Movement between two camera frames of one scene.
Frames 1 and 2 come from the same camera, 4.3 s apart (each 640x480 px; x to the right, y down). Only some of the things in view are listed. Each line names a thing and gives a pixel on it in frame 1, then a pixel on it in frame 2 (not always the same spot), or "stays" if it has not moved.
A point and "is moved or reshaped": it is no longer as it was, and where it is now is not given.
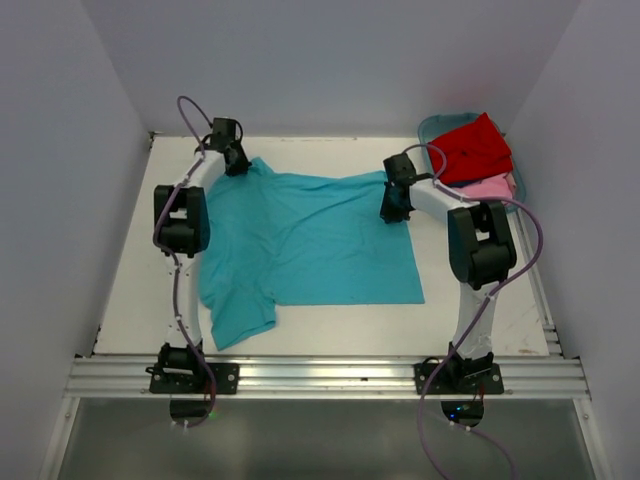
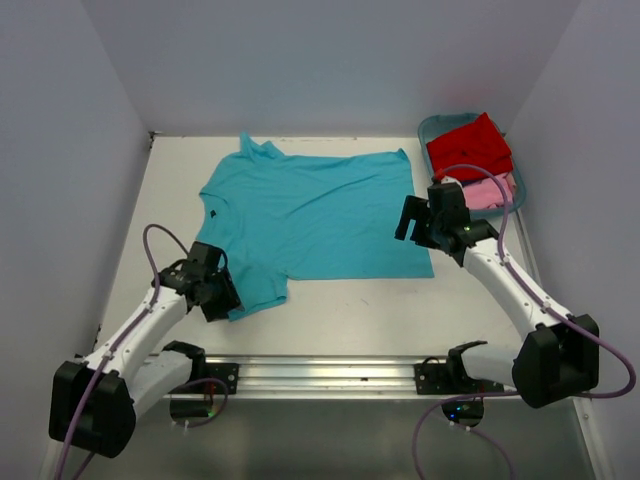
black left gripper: x=242 y=167 to x=228 y=300
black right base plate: x=460 y=379 stays
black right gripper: x=387 y=213 to x=416 y=208
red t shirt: x=476 y=151 stays
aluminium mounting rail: x=325 y=376 stays
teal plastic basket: x=433 y=125 stays
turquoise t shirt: x=271 y=239 is moved or reshaped
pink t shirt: x=502 y=185 stays
